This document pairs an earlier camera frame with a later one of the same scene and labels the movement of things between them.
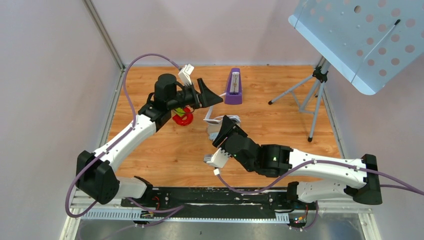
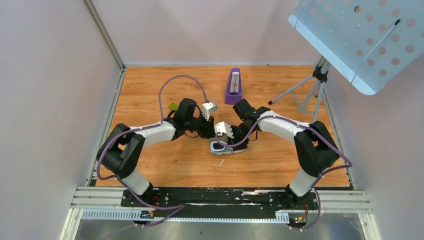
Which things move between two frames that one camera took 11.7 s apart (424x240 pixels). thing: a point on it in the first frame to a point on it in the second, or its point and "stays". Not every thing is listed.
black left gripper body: (187, 97) to (199, 124)
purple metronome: (233, 92) stays
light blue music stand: (369, 42) stays
